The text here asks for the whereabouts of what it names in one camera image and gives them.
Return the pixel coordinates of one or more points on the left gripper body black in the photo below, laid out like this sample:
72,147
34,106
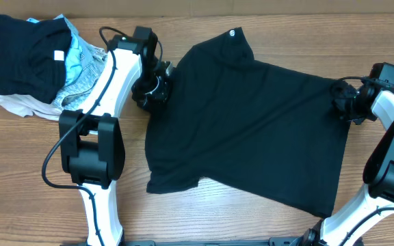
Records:
156,93

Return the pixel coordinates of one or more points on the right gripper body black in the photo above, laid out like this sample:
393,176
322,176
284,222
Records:
341,97

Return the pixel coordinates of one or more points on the black t-shirt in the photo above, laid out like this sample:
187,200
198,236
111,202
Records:
249,125

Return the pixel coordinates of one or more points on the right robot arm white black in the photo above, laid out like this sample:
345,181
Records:
374,201

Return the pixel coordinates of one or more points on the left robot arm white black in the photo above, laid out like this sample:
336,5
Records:
91,145

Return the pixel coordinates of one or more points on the light blue garment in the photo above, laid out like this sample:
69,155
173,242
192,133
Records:
54,53

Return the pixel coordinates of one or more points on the folded black garment on pile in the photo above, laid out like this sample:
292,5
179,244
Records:
14,70

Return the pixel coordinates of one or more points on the beige folded garment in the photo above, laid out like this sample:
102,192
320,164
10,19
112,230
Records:
26,105

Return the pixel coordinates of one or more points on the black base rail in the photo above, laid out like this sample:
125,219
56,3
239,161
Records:
273,241

